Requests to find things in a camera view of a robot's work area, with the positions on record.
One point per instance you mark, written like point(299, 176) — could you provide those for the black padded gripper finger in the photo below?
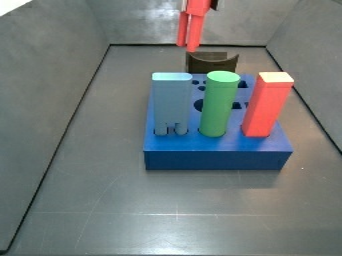
point(213, 4)

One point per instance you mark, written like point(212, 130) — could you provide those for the light blue two prong block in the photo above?
point(171, 97)

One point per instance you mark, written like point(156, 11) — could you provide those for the blue shape sorting board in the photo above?
point(193, 125)

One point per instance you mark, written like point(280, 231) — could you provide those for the black curved holder stand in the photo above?
point(205, 61)

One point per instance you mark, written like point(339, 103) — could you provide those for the green cylinder block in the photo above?
point(219, 95)

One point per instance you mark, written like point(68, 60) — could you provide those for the red square prism block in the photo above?
point(271, 89)

